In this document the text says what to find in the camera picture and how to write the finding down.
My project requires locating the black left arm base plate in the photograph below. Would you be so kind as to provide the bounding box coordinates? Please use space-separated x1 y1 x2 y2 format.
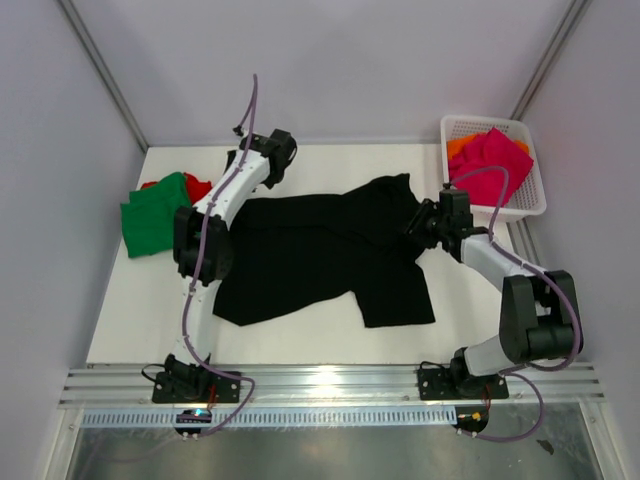
151 369 240 404

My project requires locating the frame post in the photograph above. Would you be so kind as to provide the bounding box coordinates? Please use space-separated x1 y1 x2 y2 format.
510 0 593 121
54 0 150 153

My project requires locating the red t shirt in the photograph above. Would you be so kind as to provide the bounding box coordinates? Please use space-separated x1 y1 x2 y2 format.
135 172 213 204

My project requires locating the left rear frame post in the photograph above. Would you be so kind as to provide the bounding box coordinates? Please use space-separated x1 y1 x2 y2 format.
54 0 150 153

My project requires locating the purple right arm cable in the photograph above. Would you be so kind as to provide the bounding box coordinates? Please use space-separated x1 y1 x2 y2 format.
442 165 584 442

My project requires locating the green t shirt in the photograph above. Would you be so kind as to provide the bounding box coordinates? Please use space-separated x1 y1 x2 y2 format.
120 172 191 258

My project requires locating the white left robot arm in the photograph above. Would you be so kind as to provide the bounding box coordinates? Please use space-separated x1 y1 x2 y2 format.
171 129 297 365

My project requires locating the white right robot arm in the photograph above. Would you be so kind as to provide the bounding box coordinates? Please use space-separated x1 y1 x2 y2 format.
406 189 584 401

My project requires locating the orange t shirt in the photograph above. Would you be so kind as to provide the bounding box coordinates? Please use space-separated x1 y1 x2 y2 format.
446 133 530 161

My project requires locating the right rear frame post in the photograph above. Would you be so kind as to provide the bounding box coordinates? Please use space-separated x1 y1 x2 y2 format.
510 0 593 121

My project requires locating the white plastic basket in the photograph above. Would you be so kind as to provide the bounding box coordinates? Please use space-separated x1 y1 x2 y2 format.
440 115 547 222

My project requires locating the pink t shirt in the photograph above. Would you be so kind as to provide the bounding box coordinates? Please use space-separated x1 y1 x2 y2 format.
447 128 534 207

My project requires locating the black t shirt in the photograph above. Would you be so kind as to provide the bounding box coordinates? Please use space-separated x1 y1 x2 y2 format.
213 173 435 328

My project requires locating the grey slotted cable duct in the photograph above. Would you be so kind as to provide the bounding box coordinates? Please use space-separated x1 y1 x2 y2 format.
79 404 458 429

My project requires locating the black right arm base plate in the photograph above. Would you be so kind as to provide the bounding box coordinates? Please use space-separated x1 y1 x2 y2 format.
416 358 509 401

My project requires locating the aluminium front rail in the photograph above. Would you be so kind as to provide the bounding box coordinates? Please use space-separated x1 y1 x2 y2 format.
59 362 605 408

